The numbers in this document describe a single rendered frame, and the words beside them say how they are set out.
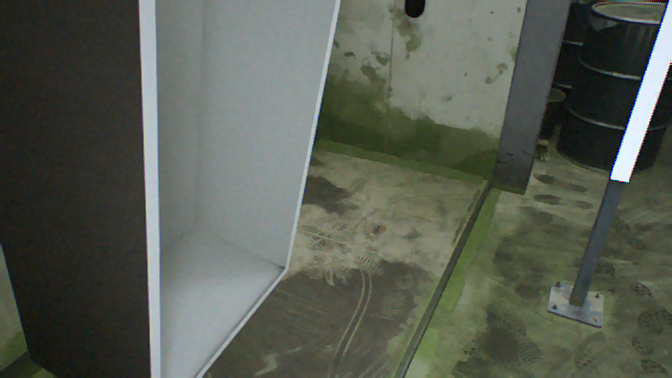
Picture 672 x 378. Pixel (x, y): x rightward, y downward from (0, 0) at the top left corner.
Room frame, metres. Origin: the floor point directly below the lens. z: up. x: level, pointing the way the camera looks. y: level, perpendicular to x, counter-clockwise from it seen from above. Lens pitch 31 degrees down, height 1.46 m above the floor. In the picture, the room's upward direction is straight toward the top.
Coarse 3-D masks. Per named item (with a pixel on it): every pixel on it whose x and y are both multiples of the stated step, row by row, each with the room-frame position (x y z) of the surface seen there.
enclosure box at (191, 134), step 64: (0, 0) 0.67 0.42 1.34; (64, 0) 0.62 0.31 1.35; (128, 0) 0.58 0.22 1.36; (192, 0) 1.24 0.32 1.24; (256, 0) 1.21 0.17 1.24; (320, 0) 1.15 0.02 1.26; (0, 64) 0.69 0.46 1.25; (64, 64) 0.63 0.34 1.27; (128, 64) 0.59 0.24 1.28; (192, 64) 1.26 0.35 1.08; (256, 64) 1.22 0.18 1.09; (320, 64) 1.15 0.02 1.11; (0, 128) 0.71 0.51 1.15; (64, 128) 0.65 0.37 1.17; (128, 128) 0.60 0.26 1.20; (192, 128) 1.28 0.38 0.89; (256, 128) 1.23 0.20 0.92; (0, 192) 0.74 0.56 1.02; (64, 192) 0.67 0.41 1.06; (128, 192) 0.61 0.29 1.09; (192, 192) 1.31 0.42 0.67; (256, 192) 1.23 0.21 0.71; (64, 256) 0.69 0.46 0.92; (128, 256) 0.62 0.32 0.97; (192, 256) 1.19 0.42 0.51; (256, 256) 1.23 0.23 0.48; (64, 320) 0.72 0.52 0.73; (128, 320) 0.64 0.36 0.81; (192, 320) 0.96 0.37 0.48
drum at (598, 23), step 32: (608, 32) 2.76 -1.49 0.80; (640, 32) 2.64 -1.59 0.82; (608, 64) 2.72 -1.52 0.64; (640, 64) 2.62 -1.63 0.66; (576, 96) 2.86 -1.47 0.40; (608, 96) 2.68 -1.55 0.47; (576, 128) 2.79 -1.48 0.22; (608, 128) 2.64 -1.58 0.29; (576, 160) 2.74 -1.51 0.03; (608, 160) 2.62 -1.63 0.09; (640, 160) 2.61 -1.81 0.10
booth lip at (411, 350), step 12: (480, 204) 2.22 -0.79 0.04; (468, 228) 2.01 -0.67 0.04; (456, 252) 1.82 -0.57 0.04; (444, 276) 1.65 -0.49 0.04; (444, 288) 1.60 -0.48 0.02; (432, 300) 1.50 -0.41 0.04; (432, 312) 1.45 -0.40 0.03; (420, 324) 1.37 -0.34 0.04; (420, 336) 1.32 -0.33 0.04; (408, 348) 1.26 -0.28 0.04; (408, 360) 1.21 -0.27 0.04; (396, 372) 1.15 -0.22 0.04
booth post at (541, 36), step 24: (528, 0) 2.46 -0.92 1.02; (552, 0) 2.41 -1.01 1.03; (528, 24) 2.45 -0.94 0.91; (552, 24) 2.40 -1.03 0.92; (528, 48) 2.44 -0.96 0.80; (552, 48) 2.39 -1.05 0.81; (528, 72) 2.43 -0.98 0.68; (552, 72) 2.38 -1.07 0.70; (528, 96) 2.42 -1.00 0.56; (528, 120) 2.40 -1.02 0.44; (504, 144) 2.45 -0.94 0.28; (528, 144) 2.39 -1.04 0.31; (504, 168) 2.44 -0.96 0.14; (528, 168) 2.38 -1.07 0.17
